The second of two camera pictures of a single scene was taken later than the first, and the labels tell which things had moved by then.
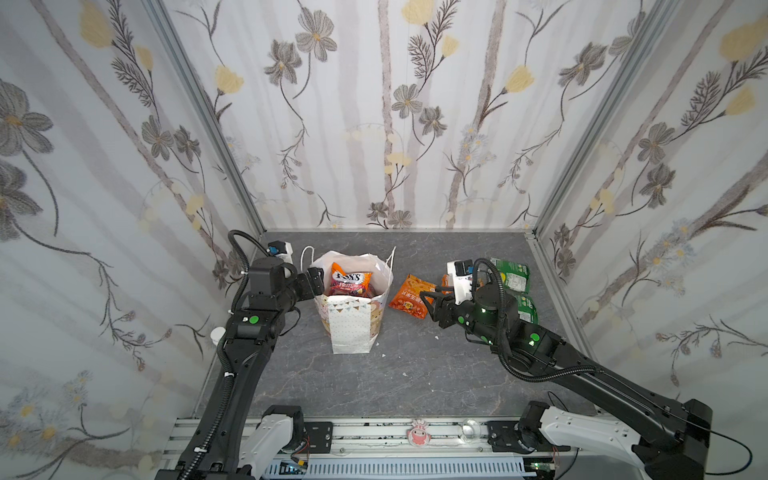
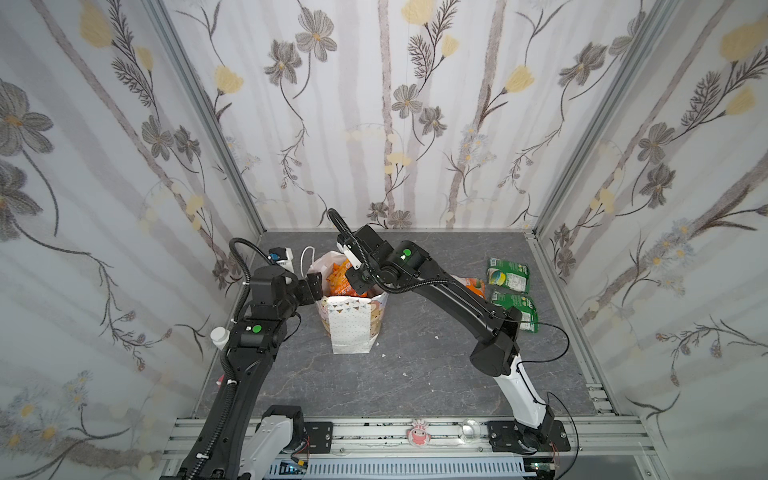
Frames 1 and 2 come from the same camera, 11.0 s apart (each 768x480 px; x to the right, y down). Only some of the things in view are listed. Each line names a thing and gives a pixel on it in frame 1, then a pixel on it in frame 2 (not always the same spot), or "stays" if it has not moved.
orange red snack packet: [409, 298] to [339, 282]
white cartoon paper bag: [352, 305] stays
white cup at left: [216, 334] stays
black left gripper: [308, 292] stays
